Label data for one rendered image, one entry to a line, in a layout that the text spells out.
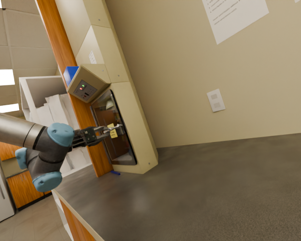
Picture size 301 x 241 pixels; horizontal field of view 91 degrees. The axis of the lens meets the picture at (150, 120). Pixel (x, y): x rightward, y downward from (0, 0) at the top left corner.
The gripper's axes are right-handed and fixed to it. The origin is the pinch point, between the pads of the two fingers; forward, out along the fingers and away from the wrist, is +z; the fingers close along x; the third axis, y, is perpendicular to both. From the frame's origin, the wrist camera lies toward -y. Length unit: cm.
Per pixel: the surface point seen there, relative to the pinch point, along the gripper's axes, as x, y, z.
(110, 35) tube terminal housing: 46, 13, 15
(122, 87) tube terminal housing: 17.7, 11.8, 10.5
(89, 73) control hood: 26.6, 10.6, -2.9
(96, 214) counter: -26.6, 16.3, -21.1
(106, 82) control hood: 21.0, 11.8, 3.1
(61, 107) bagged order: 49, -112, 10
